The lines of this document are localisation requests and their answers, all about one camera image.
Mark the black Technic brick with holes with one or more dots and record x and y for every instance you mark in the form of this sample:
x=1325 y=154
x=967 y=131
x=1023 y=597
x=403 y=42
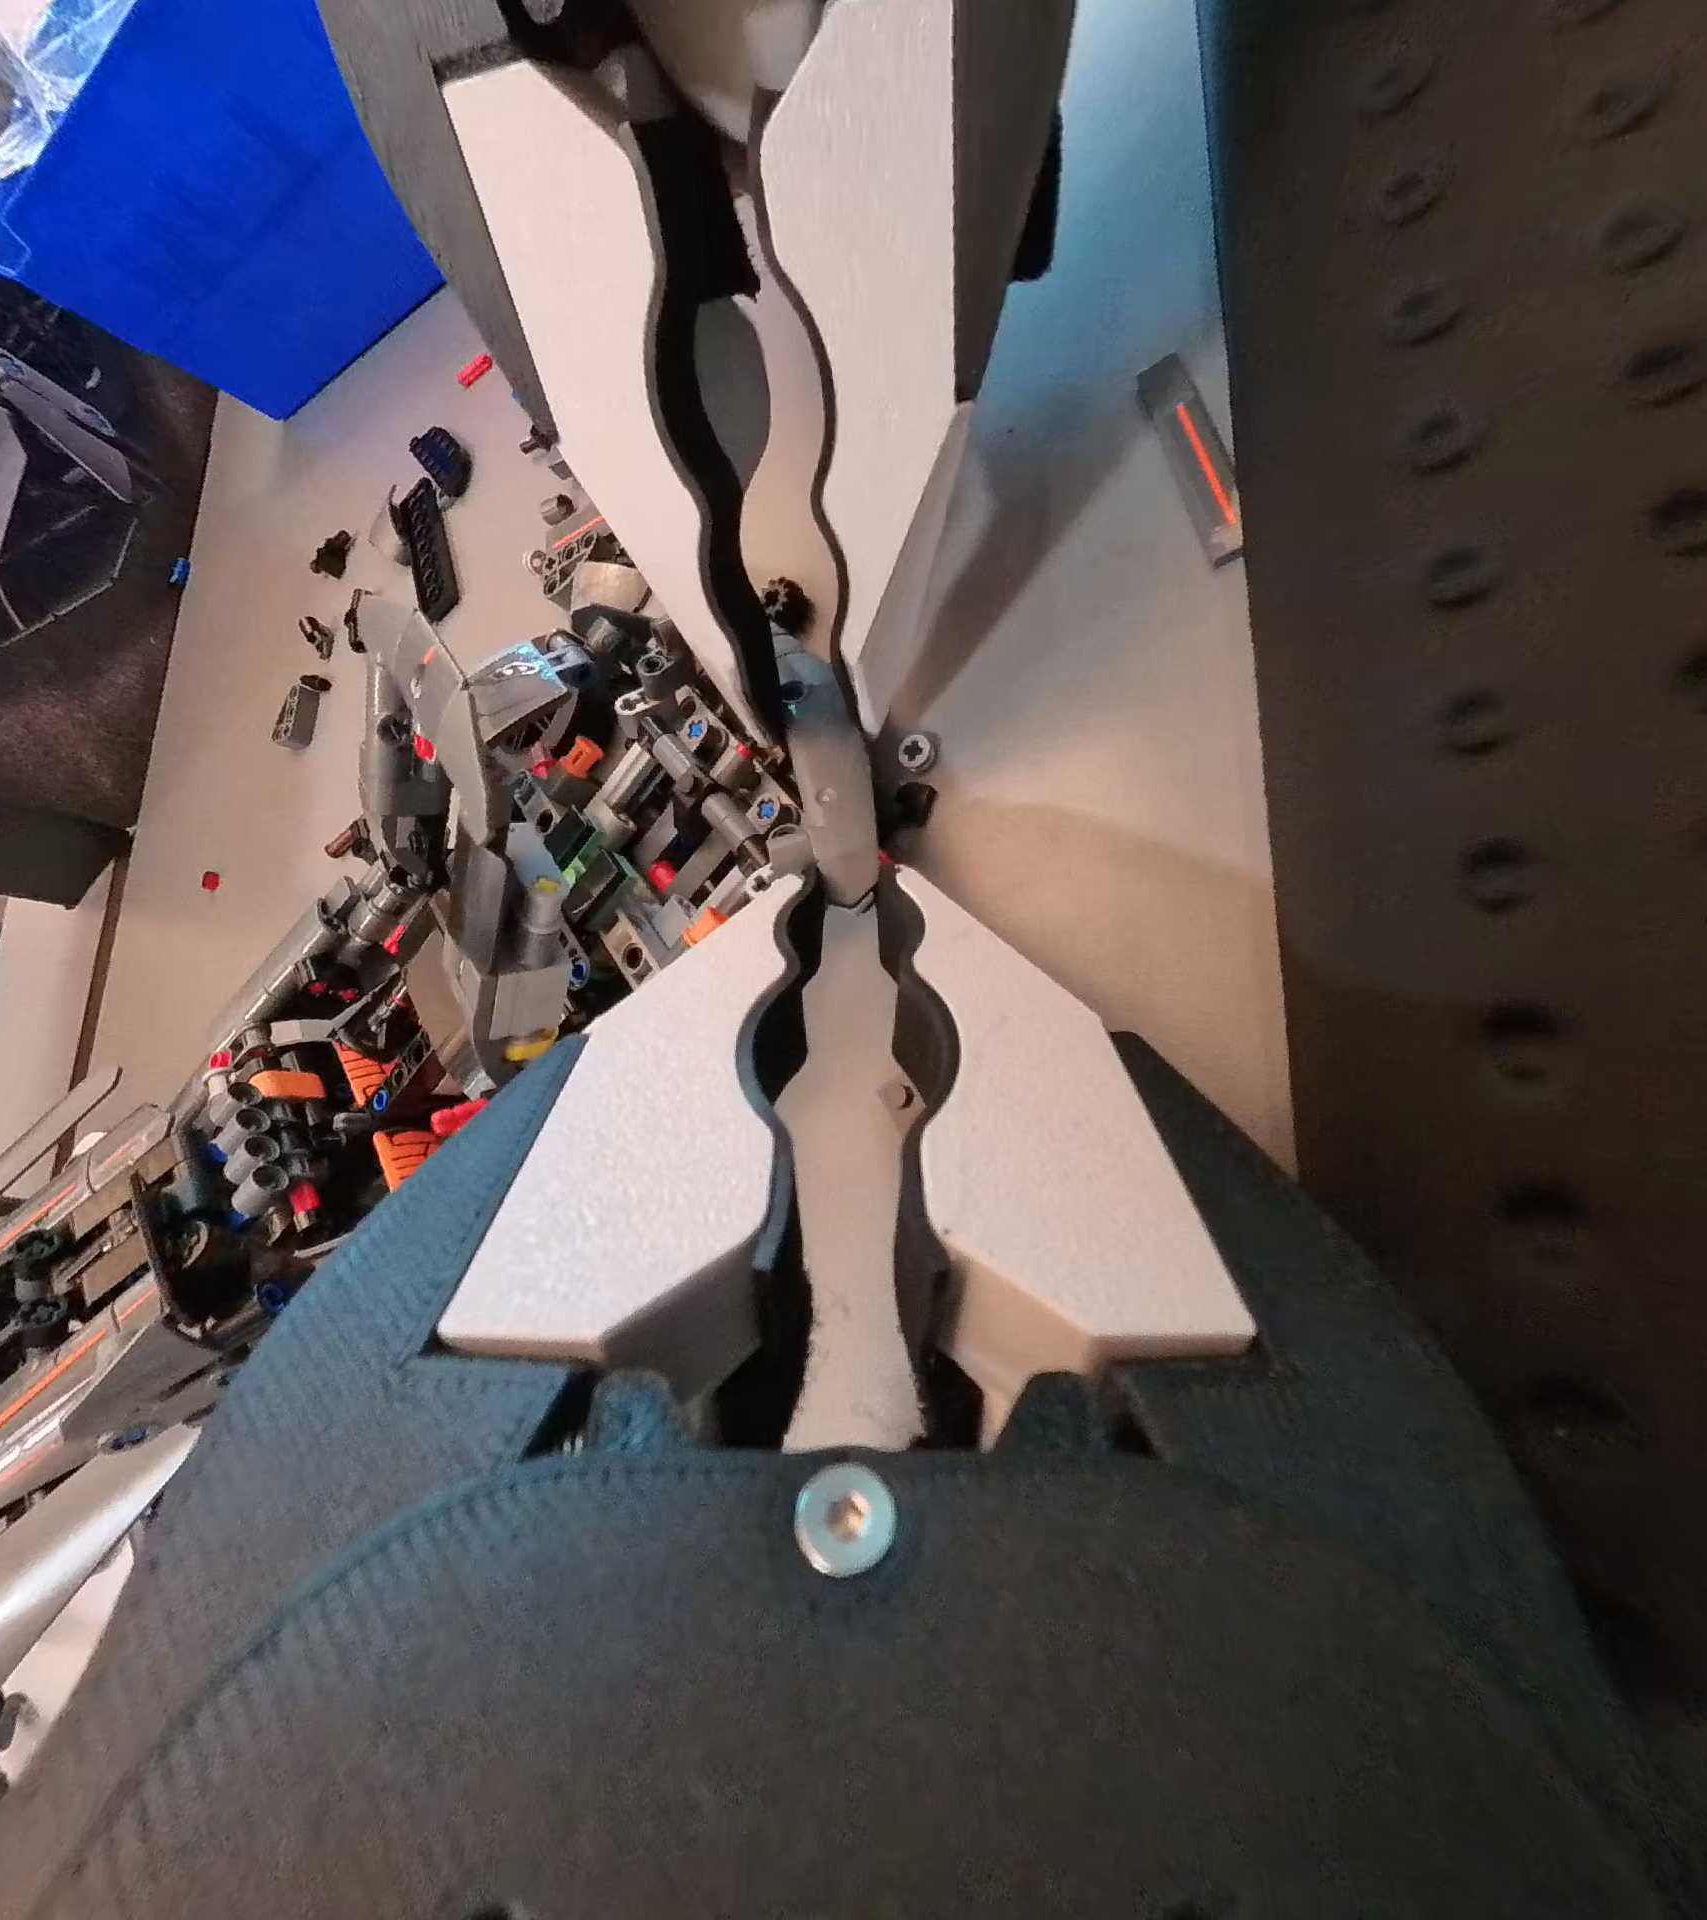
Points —
x=429 y=548

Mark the dark round lego piece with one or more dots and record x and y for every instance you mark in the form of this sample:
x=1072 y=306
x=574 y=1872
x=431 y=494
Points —
x=787 y=599

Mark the dark blue lego piece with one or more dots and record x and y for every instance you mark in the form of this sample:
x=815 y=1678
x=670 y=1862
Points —
x=443 y=464

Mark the small metal screw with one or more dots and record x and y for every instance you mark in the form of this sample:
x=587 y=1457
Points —
x=917 y=749

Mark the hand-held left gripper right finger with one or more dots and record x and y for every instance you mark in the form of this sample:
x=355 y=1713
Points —
x=1078 y=1200

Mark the grey curved lego panel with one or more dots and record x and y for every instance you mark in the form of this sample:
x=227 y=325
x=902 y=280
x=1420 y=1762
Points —
x=830 y=780

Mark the clear plastic bag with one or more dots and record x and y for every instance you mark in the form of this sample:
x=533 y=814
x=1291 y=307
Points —
x=36 y=74

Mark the grey lego car model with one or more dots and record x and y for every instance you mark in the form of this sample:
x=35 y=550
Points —
x=493 y=901

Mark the lego set box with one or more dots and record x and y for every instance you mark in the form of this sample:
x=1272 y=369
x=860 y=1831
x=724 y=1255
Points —
x=13 y=451

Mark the grey lego piece orange mark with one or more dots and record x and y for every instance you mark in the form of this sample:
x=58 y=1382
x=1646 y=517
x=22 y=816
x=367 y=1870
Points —
x=577 y=537

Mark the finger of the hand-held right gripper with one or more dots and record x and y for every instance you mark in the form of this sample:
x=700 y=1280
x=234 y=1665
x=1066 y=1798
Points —
x=568 y=269
x=889 y=300

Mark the dark dimpled panel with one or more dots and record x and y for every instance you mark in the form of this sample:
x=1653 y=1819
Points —
x=1544 y=749

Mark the blue plastic box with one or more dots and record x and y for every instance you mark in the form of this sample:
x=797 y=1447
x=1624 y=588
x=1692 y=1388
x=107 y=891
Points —
x=223 y=196

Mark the small black lego piece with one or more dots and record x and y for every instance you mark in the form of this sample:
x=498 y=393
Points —
x=355 y=623
x=315 y=636

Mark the dark grey angled lego beam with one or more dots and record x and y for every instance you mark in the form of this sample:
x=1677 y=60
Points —
x=302 y=709

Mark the black lego connector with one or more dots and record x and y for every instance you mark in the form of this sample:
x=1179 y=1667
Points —
x=332 y=555

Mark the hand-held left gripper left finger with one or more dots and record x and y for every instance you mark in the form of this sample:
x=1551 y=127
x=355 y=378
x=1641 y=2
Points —
x=613 y=1200

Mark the grey curved lego piece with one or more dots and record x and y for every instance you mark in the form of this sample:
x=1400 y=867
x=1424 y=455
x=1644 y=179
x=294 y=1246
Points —
x=385 y=533

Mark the grey tile orange stripe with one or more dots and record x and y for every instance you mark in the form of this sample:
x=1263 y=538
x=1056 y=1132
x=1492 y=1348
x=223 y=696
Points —
x=1195 y=456

